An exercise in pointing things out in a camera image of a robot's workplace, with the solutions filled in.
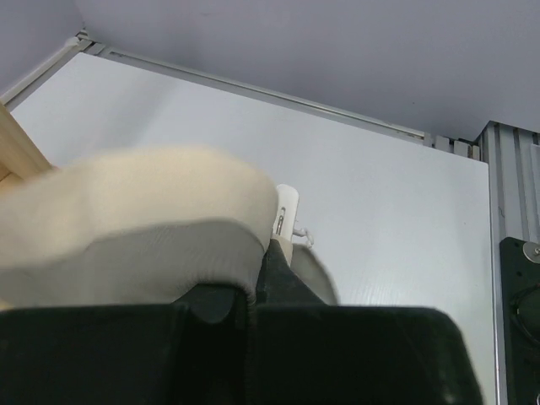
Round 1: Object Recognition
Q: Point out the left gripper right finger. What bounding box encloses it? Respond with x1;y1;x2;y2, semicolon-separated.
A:
248;241;483;404

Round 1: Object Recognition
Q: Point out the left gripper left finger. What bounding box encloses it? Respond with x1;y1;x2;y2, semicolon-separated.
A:
1;285;247;404

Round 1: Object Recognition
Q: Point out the grey underwear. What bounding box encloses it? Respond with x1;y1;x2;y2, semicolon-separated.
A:
1;147;338;309

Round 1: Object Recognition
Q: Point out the white plastic clothespin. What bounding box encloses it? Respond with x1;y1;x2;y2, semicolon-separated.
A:
273;184;314;265

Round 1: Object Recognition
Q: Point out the wooden rack stand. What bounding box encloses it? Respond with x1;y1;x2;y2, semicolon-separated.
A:
1;104;57;193

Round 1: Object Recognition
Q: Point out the aluminium rail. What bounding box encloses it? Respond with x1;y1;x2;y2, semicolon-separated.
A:
479;121;539;404

